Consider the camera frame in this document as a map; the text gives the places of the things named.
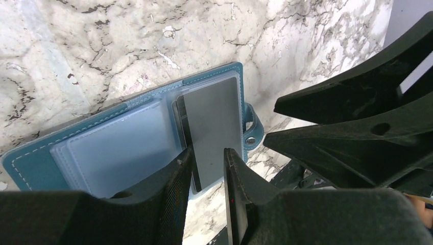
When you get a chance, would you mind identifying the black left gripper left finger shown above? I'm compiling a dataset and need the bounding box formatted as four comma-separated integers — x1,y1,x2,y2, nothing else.
1,149,194,244

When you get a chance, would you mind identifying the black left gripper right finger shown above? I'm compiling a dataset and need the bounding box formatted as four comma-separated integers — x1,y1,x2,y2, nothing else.
223,148,432,244

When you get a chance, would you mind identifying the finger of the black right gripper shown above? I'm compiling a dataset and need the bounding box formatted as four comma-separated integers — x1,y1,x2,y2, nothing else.
274,12,432,125
264,93,432,197

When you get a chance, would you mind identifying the teal leather card holder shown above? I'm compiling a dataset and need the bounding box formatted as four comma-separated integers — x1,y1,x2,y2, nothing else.
1,62,264,198

